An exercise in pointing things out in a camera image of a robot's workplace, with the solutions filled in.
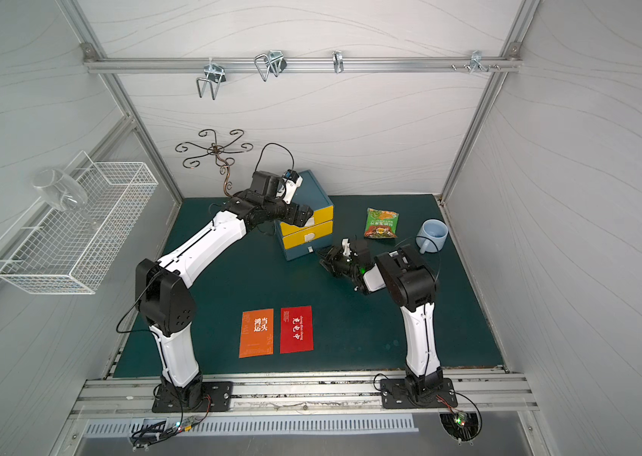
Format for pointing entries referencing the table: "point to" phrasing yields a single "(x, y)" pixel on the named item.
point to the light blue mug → (432, 236)
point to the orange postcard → (256, 333)
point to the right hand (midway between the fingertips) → (315, 253)
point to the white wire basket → (72, 249)
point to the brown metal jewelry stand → (217, 149)
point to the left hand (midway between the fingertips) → (303, 207)
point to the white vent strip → (95, 428)
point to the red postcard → (295, 330)
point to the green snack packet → (381, 223)
